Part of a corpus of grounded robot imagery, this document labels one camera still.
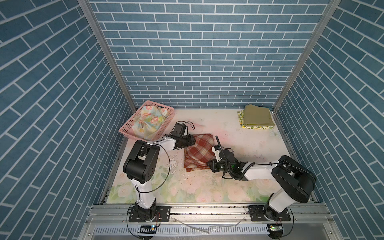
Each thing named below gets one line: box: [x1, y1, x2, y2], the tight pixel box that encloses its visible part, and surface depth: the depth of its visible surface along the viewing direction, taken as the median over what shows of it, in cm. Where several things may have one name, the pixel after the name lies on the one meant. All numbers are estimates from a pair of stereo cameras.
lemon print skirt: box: [237, 110, 274, 130], surface depth 110 cm
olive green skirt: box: [243, 104, 276, 127], surface depth 115 cm
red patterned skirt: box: [184, 133, 215, 172], surface depth 93 cm
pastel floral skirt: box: [132, 105, 169, 140], surface depth 111 cm
